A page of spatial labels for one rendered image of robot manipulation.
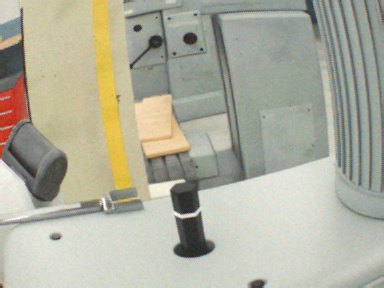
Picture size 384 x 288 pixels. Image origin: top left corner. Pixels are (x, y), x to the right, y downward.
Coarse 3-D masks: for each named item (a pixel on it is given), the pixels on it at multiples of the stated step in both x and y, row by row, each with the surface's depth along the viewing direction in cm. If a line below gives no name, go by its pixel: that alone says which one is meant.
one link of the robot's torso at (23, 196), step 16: (0, 160) 122; (0, 176) 114; (16, 176) 116; (0, 192) 110; (16, 192) 112; (0, 208) 109; (16, 208) 111; (32, 208) 118; (16, 224) 111; (0, 240) 108; (0, 256) 109; (0, 272) 110
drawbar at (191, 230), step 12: (180, 192) 55; (192, 192) 55; (180, 204) 55; (192, 204) 55; (180, 228) 57; (192, 228) 56; (180, 240) 57; (192, 240) 57; (204, 240) 58; (192, 252) 57; (204, 252) 58
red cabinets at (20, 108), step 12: (0, 84) 516; (12, 84) 500; (0, 96) 490; (12, 96) 491; (24, 96) 540; (0, 108) 493; (12, 108) 495; (24, 108) 537; (0, 120) 497; (12, 120) 499; (0, 132) 502; (0, 144) 505; (0, 156) 511
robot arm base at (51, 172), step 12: (24, 120) 127; (12, 132) 125; (12, 156) 124; (48, 156) 121; (60, 156) 123; (24, 168) 123; (48, 168) 121; (60, 168) 125; (36, 180) 120; (48, 180) 123; (60, 180) 127; (36, 192) 120; (48, 192) 125
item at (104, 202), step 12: (120, 192) 69; (132, 192) 69; (72, 204) 67; (84, 204) 67; (96, 204) 66; (108, 204) 66; (120, 204) 66; (132, 204) 66; (0, 216) 65; (12, 216) 65; (24, 216) 65; (36, 216) 65; (48, 216) 65; (60, 216) 65
